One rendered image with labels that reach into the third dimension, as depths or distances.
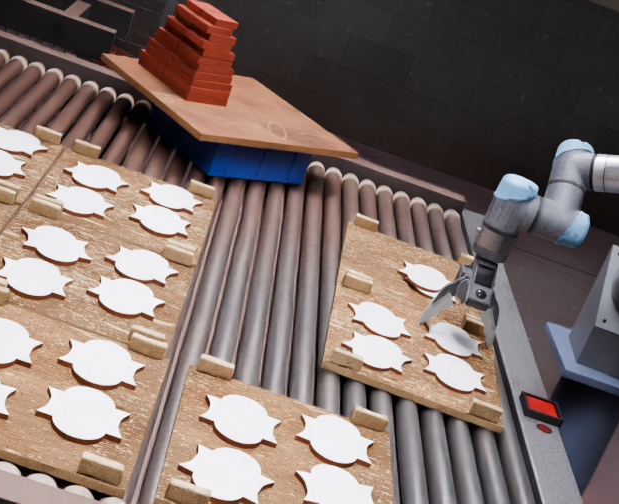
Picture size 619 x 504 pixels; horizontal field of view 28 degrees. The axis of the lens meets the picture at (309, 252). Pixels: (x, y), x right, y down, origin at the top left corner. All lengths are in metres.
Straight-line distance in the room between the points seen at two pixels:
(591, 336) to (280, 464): 1.22
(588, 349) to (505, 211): 0.59
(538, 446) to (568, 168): 0.57
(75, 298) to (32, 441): 0.47
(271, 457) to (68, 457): 0.33
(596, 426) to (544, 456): 0.71
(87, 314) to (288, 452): 0.43
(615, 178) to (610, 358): 0.58
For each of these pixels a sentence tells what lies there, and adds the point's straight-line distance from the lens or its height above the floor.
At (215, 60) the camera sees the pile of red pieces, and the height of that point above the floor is 1.15.
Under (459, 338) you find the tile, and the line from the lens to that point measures 2.58.
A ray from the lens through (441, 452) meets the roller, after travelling 2.16.
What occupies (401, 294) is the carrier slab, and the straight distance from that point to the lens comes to 2.70.
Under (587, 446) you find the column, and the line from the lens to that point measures 3.06.
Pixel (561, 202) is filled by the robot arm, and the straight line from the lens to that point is 2.51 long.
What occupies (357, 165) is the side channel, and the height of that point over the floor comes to 0.94.
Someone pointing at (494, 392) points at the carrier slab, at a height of 0.94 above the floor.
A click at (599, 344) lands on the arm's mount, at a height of 0.93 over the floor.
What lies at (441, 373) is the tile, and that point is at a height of 0.94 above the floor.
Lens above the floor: 1.85
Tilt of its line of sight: 20 degrees down
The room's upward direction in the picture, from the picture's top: 21 degrees clockwise
